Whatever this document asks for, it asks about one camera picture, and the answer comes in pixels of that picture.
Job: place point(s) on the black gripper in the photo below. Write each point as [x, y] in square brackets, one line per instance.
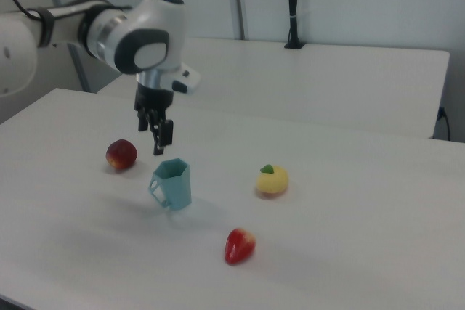
[154, 101]

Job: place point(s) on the light blue faceted mug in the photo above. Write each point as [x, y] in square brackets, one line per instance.
[178, 190]

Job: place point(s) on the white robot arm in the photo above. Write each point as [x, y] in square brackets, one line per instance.
[152, 16]

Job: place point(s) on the red apple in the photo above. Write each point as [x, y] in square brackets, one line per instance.
[121, 154]

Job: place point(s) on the yellow toy fruit green leaf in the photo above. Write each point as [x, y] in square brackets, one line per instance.
[272, 181]

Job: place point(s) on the white rectangular table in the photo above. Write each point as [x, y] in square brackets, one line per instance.
[290, 88]

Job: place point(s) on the red toy strawberry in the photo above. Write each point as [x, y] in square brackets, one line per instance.
[238, 246]

